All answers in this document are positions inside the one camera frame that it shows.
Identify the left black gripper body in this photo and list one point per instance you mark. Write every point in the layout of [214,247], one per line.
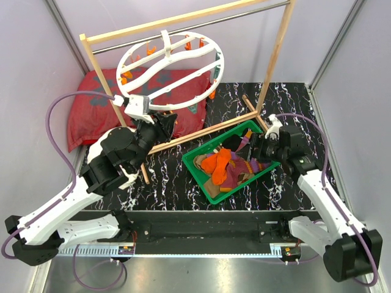
[148,135]

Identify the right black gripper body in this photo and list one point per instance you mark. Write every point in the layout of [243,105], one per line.
[267,151]

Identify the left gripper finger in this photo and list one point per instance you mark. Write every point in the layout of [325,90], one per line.
[167,133]
[162,119]

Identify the white round sock hanger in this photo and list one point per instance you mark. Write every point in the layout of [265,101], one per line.
[180,51]

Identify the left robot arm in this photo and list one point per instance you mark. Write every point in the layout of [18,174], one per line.
[39,236]

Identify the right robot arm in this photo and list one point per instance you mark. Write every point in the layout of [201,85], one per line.
[347,247]

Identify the purple striped sock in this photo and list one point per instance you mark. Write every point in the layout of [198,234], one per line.
[240,147]

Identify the white crumpled cloth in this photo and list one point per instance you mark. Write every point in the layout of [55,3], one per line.
[101,175]

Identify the red patterned pillow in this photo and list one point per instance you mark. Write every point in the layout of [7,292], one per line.
[92,115]

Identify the tan sock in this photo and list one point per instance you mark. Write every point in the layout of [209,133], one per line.
[238,171]

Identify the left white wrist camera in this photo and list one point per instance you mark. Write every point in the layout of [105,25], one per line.
[136,107]

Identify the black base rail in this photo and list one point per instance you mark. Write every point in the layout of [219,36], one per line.
[203,233]

